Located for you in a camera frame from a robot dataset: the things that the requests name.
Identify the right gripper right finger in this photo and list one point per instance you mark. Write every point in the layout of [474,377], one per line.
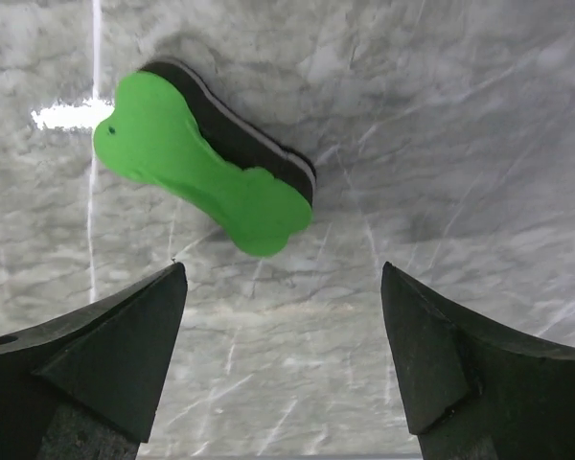
[471,387]

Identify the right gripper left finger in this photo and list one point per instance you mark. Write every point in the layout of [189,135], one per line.
[87,384]

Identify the green whiteboard eraser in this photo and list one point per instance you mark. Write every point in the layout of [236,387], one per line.
[168,129]

